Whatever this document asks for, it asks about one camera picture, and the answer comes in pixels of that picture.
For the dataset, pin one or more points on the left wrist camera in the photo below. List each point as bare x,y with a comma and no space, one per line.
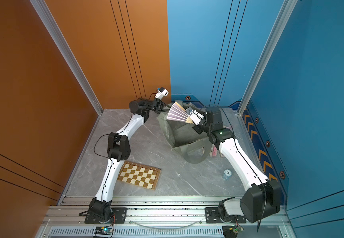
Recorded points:
161,93

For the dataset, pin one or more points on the left green circuit board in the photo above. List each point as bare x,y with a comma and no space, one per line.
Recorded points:
103,231

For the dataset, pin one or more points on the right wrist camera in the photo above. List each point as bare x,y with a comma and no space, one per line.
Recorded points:
196,117

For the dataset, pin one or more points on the right green circuit board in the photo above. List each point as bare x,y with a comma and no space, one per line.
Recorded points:
231,232

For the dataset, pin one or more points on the left aluminium frame post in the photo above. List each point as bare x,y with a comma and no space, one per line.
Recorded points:
57,36

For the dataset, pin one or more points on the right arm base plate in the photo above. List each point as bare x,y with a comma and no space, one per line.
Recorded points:
213,216

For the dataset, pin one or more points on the pink patterned folding fan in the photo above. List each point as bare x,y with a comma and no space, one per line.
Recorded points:
214,151

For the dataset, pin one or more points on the olive green tote bag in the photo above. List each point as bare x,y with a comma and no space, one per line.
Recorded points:
184,140

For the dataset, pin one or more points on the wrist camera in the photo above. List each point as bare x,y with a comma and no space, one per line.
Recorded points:
196,117
161,93

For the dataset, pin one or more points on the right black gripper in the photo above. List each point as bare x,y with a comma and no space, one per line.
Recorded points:
197,129

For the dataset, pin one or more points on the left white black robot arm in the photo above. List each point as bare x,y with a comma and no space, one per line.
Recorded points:
118,150

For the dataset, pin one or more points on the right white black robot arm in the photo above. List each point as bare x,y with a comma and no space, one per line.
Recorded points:
262,196

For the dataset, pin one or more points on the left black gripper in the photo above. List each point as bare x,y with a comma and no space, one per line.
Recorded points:
157,107

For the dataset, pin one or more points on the aluminium front rail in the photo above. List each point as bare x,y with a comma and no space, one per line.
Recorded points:
156,217

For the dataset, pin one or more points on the aluminium frame post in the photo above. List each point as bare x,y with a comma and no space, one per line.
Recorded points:
274,36
57,36

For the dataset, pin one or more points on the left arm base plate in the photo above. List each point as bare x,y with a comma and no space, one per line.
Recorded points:
116,215

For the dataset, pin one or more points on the wooden chessboard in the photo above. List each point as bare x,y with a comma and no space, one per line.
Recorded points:
139,175

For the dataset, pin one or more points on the green circuit board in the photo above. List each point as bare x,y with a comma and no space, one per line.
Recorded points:
231,232
103,231

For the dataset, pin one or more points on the right aluminium frame post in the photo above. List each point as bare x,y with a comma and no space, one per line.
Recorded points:
274,36

